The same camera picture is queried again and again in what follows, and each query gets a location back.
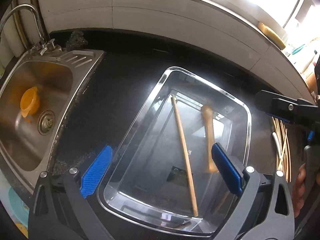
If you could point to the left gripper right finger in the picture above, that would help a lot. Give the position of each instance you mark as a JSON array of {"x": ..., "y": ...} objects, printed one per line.
[{"x": 263, "y": 208}]

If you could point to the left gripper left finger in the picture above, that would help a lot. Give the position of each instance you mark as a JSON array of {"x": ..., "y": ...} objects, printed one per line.
[{"x": 60, "y": 208}]

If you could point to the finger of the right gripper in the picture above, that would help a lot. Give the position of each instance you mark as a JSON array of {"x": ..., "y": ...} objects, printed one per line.
[
  {"x": 273, "y": 103},
  {"x": 284, "y": 118}
]

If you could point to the wooden chopstick group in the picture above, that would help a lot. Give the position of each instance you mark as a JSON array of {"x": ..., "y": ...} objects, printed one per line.
[{"x": 281, "y": 132}]

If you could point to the wooden chopstick crossing spoon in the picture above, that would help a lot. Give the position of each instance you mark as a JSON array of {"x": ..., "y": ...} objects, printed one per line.
[{"x": 279, "y": 139}]

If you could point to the brown wooden pestle stick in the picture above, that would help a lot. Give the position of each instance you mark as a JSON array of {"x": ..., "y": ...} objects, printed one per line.
[{"x": 207, "y": 114}]

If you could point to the clear plastic tray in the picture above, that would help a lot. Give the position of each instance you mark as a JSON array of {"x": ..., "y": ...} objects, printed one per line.
[{"x": 147, "y": 185}]

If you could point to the steel kitchen sink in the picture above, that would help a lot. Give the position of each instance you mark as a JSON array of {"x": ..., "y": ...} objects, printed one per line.
[{"x": 27, "y": 144}]

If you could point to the right hand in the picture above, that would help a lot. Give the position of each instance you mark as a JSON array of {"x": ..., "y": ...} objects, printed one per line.
[{"x": 298, "y": 191}]

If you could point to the teal bowl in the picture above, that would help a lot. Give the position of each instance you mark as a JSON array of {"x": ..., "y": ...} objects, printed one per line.
[{"x": 19, "y": 208}]

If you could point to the teal toothbrush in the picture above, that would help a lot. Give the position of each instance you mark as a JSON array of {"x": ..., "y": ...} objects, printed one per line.
[{"x": 298, "y": 49}]

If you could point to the yellow sponge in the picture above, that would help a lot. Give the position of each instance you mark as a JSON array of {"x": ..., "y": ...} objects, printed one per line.
[{"x": 271, "y": 35}]

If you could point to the sink drain strainer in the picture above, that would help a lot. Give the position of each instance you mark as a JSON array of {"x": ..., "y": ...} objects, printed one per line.
[{"x": 46, "y": 122}]

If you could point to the orange plastic funnel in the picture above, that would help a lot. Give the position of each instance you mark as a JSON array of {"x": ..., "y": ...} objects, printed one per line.
[{"x": 30, "y": 102}]

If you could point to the chrome faucet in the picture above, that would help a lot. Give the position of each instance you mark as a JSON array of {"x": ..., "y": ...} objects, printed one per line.
[{"x": 29, "y": 28}]

